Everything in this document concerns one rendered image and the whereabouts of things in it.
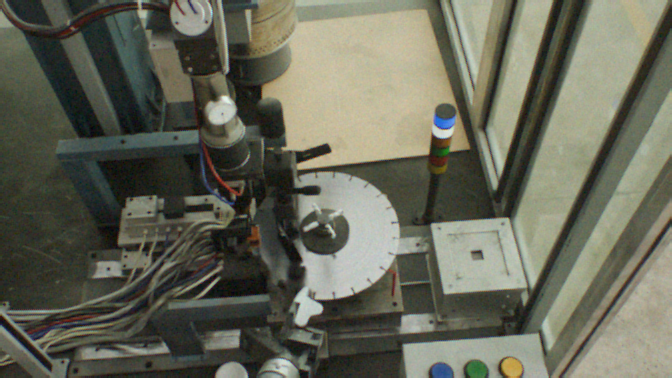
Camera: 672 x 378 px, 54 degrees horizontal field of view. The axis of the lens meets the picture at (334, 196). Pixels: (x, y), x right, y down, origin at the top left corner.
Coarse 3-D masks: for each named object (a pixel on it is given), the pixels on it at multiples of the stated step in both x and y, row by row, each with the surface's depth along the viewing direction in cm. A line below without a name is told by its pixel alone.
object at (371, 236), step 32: (352, 192) 152; (352, 224) 147; (384, 224) 147; (256, 256) 143; (288, 256) 143; (320, 256) 142; (352, 256) 142; (384, 256) 142; (288, 288) 138; (320, 288) 138
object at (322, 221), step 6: (312, 204) 144; (318, 210) 143; (342, 210) 143; (318, 216) 142; (324, 216) 142; (330, 216) 142; (336, 216) 143; (318, 222) 141; (324, 222) 141; (306, 228) 141; (312, 228) 141; (324, 228) 142; (330, 228) 141; (330, 234) 140
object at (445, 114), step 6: (438, 108) 138; (444, 108) 138; (450, 108) 138; (438, 114) 137; (444, 114) 137; (450, 114) 137; (438, 120) 137; (444, 120) 137; (450, 120) 137; (438, 126) 139; (444, 126) 138; (450, 126) 139
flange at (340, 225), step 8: (328, 208) 148; (312, 216) 147; (304, 224) 146; (336, 224) 146; (344, 224) 146; (304, 232) 145; (312, 232) 145; (320, 232) 143; (336, 232) 144; (344, 232) 144; (304, 240) 144; (312, 240) 143; (320, 240) 143; (328, 240) 143; (336, 240) 143; (344, 240) 143; (312, 248) 143; (320, 248) 142; (328, 248) 142; (336, 248) 142
